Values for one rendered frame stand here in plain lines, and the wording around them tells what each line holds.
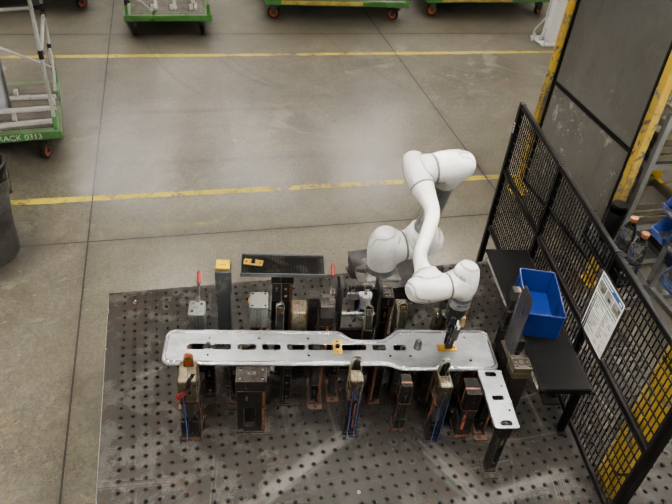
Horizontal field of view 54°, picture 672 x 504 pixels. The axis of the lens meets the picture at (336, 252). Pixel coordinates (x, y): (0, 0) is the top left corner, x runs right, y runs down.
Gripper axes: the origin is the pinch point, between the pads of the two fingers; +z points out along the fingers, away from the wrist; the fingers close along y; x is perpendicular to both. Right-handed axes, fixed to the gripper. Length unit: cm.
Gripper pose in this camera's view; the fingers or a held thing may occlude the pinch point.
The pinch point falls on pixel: (449, 340)
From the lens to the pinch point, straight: 280.8
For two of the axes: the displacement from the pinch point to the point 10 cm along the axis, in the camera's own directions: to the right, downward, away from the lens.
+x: 9.9, 0.2, 1.0
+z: -0.8, 7.8, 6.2
